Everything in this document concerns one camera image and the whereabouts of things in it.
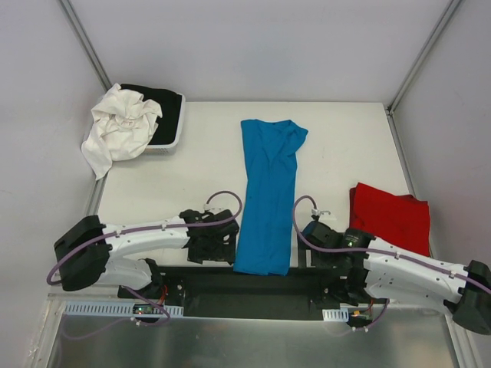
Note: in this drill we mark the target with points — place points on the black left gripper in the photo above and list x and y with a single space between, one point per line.
221 238

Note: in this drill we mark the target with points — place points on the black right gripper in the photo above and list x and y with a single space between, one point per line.
312 238

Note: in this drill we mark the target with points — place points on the red t-shirt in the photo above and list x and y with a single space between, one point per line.
401 220

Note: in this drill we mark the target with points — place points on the blue t-shirt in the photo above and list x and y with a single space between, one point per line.
265 238

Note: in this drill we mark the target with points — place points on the white laundry basket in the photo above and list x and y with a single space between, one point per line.
130 118

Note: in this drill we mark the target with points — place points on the white t-shirt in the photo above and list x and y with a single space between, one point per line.
123 126

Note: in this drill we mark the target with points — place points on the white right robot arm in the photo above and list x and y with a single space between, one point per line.
361 268

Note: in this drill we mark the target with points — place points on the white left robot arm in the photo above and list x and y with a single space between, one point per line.
92 252

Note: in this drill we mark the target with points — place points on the black t-shirt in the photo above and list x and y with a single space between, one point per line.
170 103

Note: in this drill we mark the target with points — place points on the black robot base mount plate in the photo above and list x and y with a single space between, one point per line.
303 294

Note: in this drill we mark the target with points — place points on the white slotted cable duct right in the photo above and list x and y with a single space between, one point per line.
336 315

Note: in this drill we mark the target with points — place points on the white slotted cable duct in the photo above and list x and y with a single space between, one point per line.
111 309
336 315

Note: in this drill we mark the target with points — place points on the aluminium table edge rail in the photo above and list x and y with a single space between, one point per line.
113 299

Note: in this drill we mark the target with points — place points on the white slotted cable duct left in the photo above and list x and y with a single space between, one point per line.
111 309

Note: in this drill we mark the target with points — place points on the aluminium frame post left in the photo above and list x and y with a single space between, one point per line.
83 38

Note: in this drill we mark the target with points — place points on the aluminium frame post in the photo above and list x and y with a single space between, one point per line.
430 43
83 38

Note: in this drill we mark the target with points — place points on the aluminium frame post right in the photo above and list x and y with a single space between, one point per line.
430 43

